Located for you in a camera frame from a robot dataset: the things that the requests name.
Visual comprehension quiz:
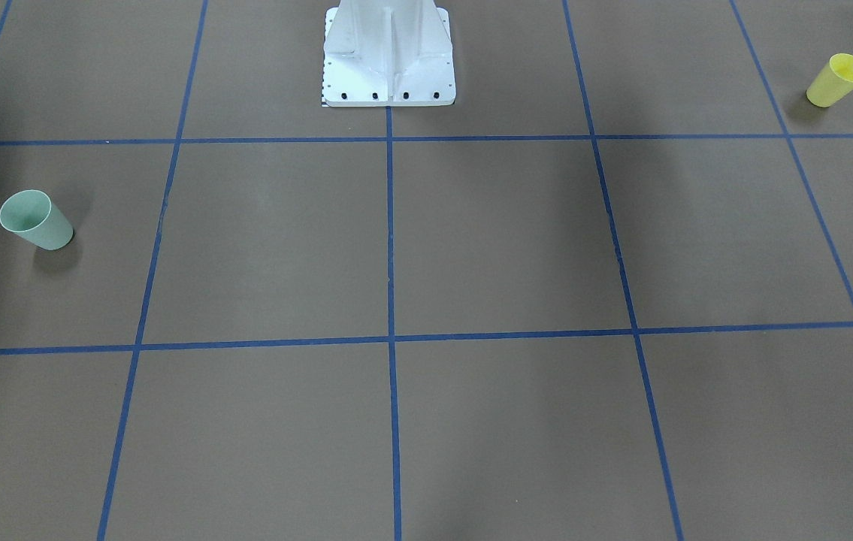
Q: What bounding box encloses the green plastic cup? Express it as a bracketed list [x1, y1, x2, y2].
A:
[0, 189, 75, 251]

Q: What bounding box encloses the yellow plastic cup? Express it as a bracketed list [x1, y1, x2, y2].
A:
[805, 53, 853, 107]

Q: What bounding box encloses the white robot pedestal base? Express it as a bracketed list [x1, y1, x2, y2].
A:
[321, 1, 457, 107]

